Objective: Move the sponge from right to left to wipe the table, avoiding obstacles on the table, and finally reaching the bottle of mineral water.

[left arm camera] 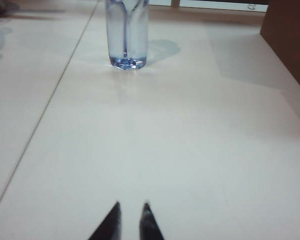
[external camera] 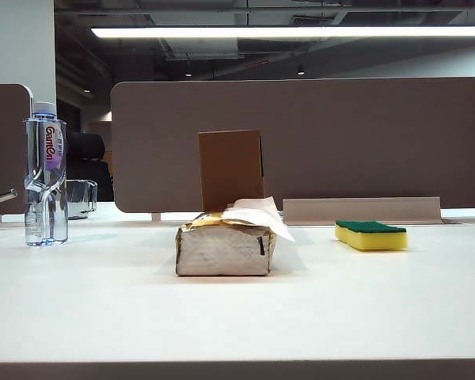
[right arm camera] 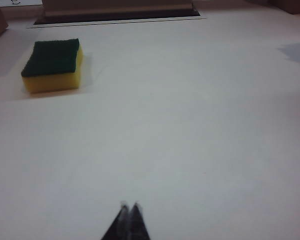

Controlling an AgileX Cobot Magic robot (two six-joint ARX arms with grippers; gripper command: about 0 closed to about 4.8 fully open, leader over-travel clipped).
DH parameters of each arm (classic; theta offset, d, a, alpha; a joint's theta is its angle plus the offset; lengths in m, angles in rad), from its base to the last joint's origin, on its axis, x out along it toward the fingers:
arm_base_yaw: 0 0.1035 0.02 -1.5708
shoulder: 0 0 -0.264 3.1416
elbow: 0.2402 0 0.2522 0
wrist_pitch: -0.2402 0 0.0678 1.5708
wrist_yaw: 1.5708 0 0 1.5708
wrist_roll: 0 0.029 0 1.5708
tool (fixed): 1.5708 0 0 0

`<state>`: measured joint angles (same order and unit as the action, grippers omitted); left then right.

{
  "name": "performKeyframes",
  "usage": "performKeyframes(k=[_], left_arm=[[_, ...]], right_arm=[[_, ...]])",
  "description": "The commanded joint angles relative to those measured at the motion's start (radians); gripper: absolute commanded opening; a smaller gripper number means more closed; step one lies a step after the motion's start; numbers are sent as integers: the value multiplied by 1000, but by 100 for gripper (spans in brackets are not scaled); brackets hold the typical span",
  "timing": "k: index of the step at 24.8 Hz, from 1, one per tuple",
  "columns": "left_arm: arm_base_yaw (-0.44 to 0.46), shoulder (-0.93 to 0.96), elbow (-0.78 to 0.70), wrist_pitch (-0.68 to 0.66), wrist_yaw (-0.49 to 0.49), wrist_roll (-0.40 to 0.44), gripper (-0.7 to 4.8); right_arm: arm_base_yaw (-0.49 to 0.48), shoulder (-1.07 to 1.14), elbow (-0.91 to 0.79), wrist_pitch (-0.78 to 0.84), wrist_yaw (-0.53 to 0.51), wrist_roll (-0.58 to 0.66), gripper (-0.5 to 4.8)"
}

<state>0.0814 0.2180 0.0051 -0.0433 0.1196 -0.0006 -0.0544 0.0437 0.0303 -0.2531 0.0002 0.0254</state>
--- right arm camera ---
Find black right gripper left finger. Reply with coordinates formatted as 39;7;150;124
100;201;131;240

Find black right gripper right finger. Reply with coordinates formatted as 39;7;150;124
128;201;151;240

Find yellow sponge green scouring top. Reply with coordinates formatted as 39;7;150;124
20;37;85;94

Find white paper label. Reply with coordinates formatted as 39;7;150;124
0;0;42;7

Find grey cable tray lid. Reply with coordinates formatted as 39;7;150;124
26;0;206;30

